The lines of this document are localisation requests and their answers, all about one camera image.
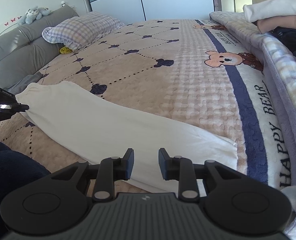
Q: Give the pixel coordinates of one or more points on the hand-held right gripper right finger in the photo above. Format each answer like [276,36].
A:
[162,165]

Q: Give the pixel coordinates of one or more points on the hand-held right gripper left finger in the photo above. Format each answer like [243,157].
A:
[131,163]

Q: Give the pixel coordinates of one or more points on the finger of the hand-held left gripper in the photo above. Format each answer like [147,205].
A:
[21,107]

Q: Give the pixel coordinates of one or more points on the white pants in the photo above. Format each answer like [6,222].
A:
[100,130]

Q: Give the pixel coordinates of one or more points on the grey padded headboard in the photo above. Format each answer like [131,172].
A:
[20,52]

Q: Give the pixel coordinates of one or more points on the person's leg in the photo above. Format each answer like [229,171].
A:
[7,167]

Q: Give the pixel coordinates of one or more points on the yellow cloth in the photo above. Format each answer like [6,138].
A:
[65,50]

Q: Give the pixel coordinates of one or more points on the beige printed bed blanket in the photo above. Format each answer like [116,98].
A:
[175,92]

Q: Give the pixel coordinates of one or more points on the blue plush toy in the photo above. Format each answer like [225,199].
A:
[32,13]

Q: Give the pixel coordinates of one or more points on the plaid frilled pillow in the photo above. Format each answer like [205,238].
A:
[83,27]

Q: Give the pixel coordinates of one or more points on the purple plaid fleece blanket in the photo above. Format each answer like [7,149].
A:
[288,80]

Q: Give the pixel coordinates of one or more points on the blue and white wardrobe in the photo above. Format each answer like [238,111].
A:
[175,0]

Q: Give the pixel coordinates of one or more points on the black garment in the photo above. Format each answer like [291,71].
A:
[293,38]

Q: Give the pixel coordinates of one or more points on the pink garment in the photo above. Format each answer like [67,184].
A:
[280,23]

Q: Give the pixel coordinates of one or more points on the white folded garment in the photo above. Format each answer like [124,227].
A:
[275,8]

